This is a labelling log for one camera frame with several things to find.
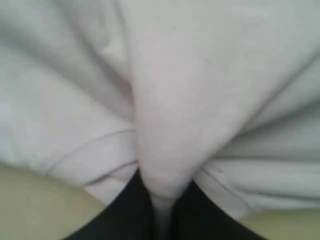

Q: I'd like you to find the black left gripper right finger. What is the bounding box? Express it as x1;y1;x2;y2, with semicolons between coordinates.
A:
171;178;271;240

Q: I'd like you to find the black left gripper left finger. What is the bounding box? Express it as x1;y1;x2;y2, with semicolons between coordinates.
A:
64;169;157;240

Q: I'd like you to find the white t-shirt red logo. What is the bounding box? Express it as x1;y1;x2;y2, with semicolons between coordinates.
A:
0;0;320;219

